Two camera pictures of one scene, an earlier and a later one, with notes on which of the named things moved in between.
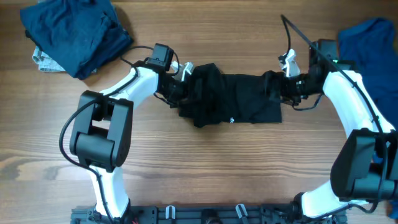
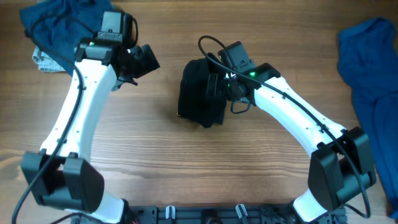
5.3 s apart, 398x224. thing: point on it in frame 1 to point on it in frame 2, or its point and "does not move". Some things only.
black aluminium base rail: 257,213 does not move
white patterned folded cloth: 45,63 does not move
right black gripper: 285,96 to 216,86
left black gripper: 185,94 to 145,64
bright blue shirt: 369,46 does not move
